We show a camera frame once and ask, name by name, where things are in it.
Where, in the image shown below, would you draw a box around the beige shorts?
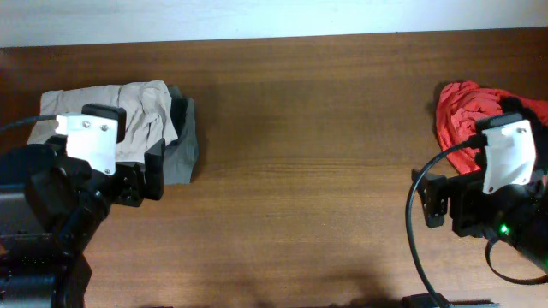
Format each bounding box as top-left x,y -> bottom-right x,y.
40,80 -> 178,163

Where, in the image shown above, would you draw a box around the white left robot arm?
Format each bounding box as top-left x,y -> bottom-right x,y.
1,136 -> 165,307

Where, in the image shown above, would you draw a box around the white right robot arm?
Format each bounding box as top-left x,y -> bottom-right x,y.
418,169 -> 547,271

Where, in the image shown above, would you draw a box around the folded grey garment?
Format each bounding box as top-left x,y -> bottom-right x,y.
164,86 -> 199,185

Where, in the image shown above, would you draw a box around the folded black garment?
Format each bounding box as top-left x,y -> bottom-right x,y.
170,98 -> 188,138

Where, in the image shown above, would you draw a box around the red crumpled garment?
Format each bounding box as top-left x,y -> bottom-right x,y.
435,81 -> 547,174

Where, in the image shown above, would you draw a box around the black garment with logo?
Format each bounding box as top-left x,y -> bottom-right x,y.
499,97 -> 547,143

